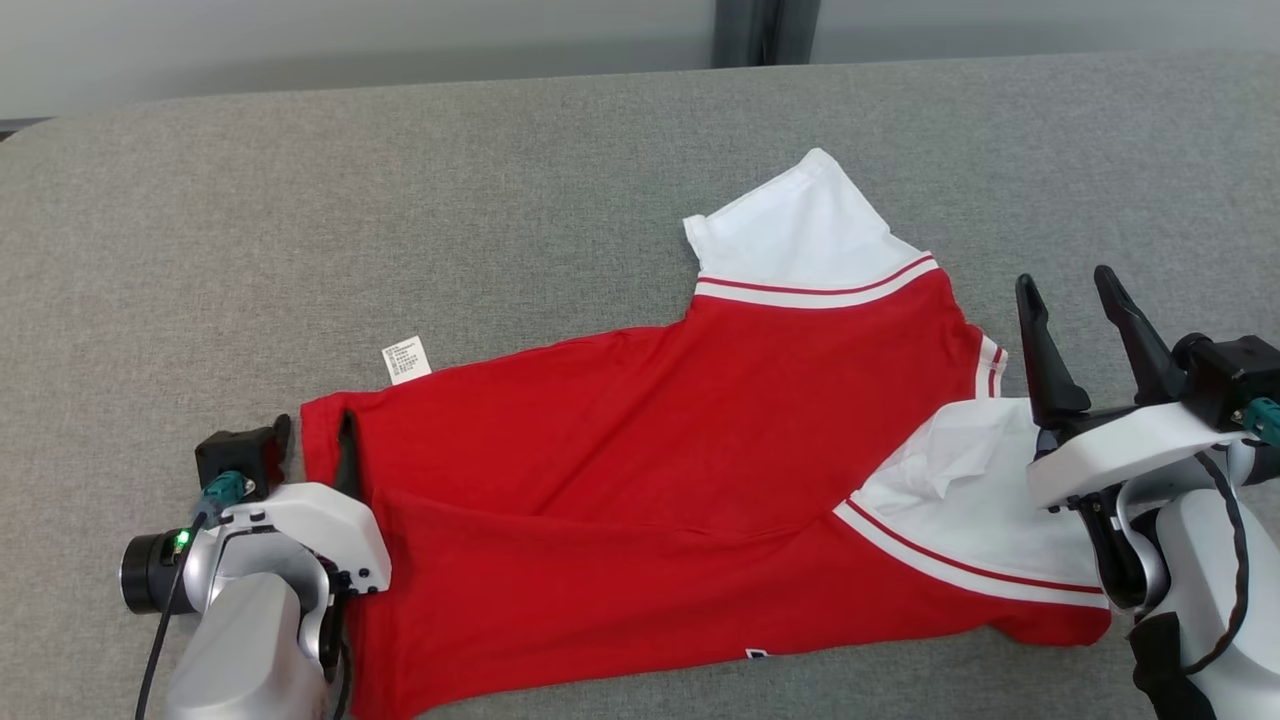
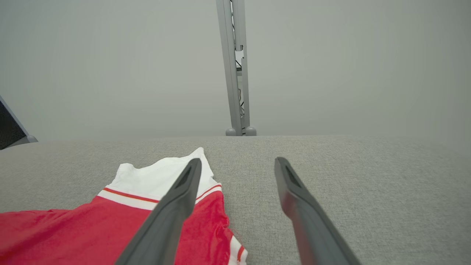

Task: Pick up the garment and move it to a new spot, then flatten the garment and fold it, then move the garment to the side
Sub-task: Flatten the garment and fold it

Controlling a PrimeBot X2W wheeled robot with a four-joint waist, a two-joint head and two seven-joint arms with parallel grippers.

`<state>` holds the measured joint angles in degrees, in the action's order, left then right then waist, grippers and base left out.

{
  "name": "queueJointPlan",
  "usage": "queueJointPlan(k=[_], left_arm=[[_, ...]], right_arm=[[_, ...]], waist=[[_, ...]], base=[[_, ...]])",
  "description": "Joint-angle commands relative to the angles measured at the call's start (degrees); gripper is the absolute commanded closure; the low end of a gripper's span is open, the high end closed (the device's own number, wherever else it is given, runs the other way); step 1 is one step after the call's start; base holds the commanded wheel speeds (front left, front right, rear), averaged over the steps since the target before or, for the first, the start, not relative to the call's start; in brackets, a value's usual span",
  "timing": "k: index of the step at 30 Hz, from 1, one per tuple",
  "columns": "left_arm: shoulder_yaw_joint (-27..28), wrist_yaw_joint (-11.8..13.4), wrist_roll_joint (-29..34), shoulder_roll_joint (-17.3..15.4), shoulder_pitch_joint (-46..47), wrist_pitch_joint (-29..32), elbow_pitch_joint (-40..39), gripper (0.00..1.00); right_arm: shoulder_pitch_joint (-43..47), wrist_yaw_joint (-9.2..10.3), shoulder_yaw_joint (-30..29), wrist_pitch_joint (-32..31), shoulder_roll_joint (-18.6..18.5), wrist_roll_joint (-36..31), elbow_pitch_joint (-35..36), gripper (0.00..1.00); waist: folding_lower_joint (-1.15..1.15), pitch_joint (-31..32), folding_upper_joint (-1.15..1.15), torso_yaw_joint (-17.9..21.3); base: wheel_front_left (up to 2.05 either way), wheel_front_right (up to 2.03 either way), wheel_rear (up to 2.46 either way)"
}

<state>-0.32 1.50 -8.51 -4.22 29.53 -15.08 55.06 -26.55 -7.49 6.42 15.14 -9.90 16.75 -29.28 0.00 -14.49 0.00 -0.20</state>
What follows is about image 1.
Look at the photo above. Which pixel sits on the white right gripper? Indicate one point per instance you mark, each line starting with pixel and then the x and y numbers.
pixel 1120 450

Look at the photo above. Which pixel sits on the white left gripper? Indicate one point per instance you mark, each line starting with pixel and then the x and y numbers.
pixel 320 520

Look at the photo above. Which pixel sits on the red shirt white sleeves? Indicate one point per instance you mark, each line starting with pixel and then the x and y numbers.
pixel 650 450

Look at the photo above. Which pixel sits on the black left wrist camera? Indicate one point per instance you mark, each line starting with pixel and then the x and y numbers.
pixel 235 455

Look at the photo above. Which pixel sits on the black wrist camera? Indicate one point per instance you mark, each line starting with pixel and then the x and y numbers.
pixel 1235 375
pixel 235 455

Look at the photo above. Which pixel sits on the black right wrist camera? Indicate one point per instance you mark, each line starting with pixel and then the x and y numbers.
pixel 1235 375

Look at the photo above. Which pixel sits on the grey metal partition post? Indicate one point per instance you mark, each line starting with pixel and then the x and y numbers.
pixel 765 30

